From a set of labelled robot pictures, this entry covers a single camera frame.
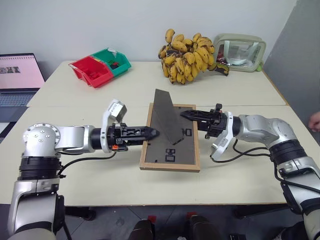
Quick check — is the bunch of yellow bananas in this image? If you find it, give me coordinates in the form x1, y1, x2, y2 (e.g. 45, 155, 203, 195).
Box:
157, 28, 231, 86

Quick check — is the wooden picture frame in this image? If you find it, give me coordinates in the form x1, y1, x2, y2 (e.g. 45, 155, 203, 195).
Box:
139, 88, 201, 173

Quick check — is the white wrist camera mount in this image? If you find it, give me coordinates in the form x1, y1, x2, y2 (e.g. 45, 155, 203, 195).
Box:
100, 98, 128, 154
209, 111, 235, 162

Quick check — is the black table foot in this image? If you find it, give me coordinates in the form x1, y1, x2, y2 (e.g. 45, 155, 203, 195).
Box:
64, 206, 97, 221

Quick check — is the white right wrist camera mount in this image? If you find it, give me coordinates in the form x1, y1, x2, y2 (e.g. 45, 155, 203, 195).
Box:
209, 111, 235, 162

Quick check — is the green plastic parts bin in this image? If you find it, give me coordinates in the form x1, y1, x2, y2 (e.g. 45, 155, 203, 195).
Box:
90, 47, 132, 78

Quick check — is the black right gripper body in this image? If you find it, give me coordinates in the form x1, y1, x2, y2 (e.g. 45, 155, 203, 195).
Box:
197, 103, 230, 140

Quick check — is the grey partition panel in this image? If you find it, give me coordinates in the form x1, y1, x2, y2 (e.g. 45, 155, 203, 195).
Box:
263, 0, 320, 141

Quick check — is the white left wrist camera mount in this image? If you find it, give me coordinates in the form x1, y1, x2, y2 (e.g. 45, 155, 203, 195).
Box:
100, 98, 128, 154

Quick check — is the bystander bare hand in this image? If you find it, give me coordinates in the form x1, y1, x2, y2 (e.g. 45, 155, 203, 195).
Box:
307, 111, 320, 132

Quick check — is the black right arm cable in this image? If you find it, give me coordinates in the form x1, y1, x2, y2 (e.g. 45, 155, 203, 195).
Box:
214, 138, 320, 195

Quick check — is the red plastic parts bin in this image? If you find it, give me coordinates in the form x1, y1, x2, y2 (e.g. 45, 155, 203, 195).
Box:
68, 55, 115, 89

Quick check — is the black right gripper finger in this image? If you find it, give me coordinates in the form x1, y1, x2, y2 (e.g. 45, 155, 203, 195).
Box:
184, 116, 213, 125
179, 109, 214, 119

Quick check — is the open laptop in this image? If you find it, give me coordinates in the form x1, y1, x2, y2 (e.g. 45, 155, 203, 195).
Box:
0, 52, 46, 124

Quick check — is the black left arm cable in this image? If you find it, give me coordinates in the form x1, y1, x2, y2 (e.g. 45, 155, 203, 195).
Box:
57, 149, 118, 181

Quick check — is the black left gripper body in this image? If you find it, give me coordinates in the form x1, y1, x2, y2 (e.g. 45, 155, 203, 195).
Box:
107, 121, 130, 153

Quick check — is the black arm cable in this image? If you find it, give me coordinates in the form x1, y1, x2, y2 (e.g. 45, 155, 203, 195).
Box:
214, 138, 320, 195
57, 149, 118, 181

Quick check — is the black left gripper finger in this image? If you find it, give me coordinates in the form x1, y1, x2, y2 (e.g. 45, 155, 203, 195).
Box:
124, 136, 157, 147
120, 125, 161, 138

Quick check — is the dark rounded shape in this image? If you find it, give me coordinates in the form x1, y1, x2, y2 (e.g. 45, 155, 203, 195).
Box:
186, 214, 227, 240
130, 218, 155, 240

